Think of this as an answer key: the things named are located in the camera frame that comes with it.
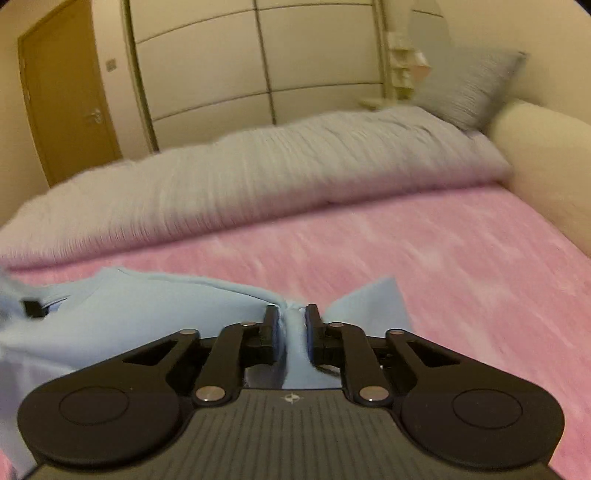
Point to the light blue shirt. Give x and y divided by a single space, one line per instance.
138 314

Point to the grey rounded wall mirror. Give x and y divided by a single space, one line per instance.
429 25

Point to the white panelled wardrobe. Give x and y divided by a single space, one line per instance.
258 60

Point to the pink rose-patterned blanket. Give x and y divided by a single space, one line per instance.
415 277

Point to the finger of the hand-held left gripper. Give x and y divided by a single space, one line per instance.
34 308

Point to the white shelf unit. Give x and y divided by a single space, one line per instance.
404 64

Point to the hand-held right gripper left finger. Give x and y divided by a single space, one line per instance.
272 334

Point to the wooden door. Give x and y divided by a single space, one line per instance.
64 92

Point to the grey ribbed pillow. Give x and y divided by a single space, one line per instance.
466 87

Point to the wall light switch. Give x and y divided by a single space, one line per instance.
111 64

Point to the cream padded headboard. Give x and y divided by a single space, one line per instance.
545 161

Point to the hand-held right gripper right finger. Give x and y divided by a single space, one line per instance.
313 334

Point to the grey ribbed duvet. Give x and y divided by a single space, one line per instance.
277 175

